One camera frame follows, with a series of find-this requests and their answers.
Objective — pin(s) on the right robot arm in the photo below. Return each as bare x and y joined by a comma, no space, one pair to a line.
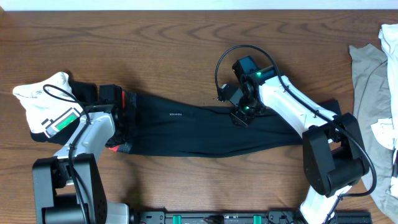
334,158

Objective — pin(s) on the folded white printed shirt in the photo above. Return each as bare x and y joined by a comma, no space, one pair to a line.
48,107

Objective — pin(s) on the black leggings with grey waistband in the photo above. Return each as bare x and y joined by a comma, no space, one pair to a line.
162,127

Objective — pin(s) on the beige garment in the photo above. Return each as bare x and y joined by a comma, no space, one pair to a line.
372,101

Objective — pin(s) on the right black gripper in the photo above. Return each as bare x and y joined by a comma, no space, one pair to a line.
236,114

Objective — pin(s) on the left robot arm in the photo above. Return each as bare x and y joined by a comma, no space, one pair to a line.
68,186

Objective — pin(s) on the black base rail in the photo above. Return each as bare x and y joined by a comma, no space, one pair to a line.
270,217

